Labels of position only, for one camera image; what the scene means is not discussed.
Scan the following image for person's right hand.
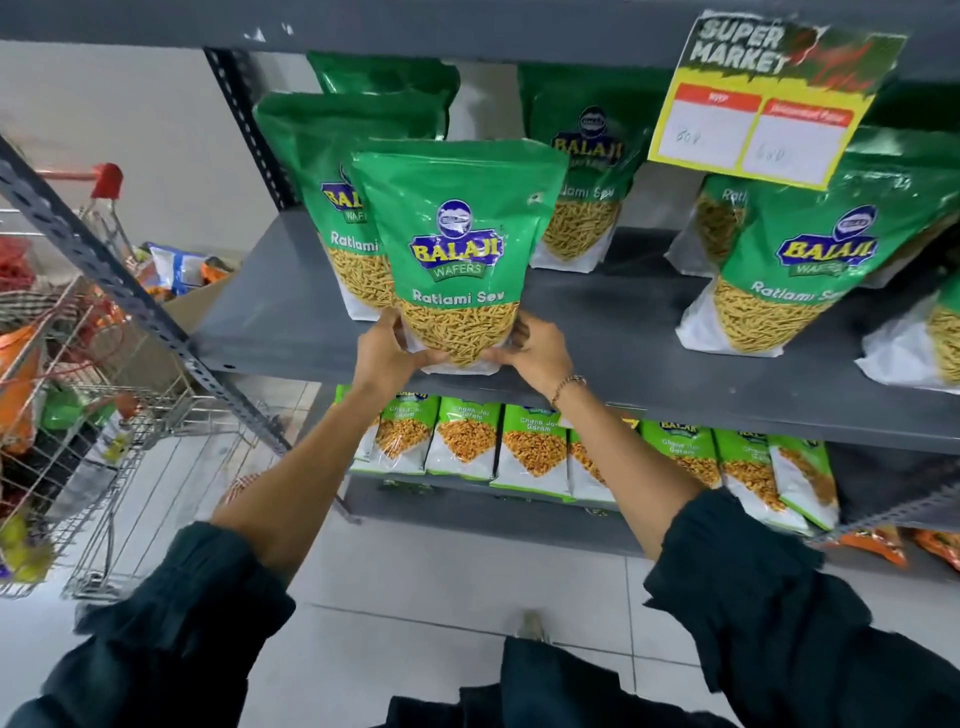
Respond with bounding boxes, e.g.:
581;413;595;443
480;309;576;399

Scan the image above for metal shopping cart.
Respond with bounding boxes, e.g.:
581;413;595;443
0;162;295;603

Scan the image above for white bottle with label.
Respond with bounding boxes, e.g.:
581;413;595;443
45;411;138;523

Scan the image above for person's left forearm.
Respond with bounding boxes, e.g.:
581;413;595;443
210;375;395;580

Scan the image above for red mesh bag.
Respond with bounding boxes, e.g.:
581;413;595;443
0;237;36;294

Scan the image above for gold wrist bracelet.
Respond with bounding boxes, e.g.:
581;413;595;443
550;374;589;411

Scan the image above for green snack pouch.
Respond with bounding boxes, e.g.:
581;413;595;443
350;138;570;376

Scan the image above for person's right forearm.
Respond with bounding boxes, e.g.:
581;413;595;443
553;381;708;561

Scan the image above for orange bag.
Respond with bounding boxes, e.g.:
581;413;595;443
0;324;44;453

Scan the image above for person's left hand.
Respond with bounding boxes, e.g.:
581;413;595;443
351;306;451;399

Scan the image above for orange snack packet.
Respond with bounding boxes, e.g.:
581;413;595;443
910;528;960;573
838;525;909;568

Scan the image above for brown cardboard box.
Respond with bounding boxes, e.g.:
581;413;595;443
112;266;243;393

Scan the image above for yellow price sign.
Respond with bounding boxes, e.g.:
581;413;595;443
647;9;909;192

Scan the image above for grey metal shelf rack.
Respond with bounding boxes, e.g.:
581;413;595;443
0;0;960;586

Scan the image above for dark green shirt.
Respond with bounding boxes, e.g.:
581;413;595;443
0;487;960;728

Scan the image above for yellow bag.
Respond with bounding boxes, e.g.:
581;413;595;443
0;510;55;586

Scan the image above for blue white packet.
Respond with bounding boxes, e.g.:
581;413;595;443
144;241;213;298

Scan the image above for row of light green packets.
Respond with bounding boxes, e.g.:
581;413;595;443
333;384;840;536

